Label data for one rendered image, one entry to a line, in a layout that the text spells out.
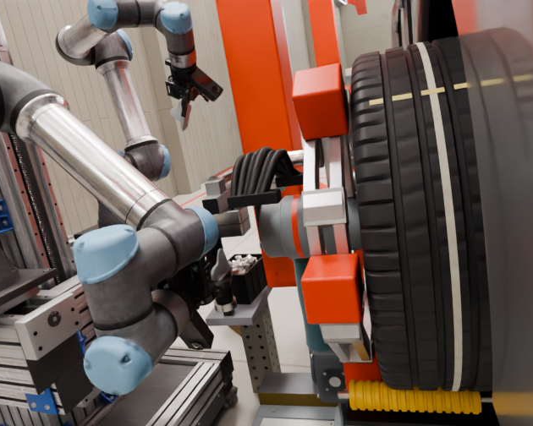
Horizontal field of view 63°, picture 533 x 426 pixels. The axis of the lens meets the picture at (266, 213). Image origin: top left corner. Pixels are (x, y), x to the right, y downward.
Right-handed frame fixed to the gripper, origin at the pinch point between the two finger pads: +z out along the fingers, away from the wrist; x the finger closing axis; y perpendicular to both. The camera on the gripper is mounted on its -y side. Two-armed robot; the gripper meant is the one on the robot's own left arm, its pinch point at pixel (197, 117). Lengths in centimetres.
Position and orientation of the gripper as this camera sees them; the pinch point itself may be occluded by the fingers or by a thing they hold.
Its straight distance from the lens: 141.8
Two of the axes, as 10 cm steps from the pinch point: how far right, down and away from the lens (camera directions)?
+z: -0.2, 5.7, 8.2
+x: -4.3, 7.4, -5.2
